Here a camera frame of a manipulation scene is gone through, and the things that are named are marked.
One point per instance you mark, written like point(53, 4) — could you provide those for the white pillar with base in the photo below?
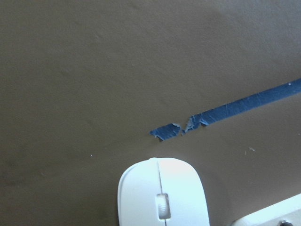
point(283, 213)

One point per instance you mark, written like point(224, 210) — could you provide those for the white computer mouse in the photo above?
point(161, 192)

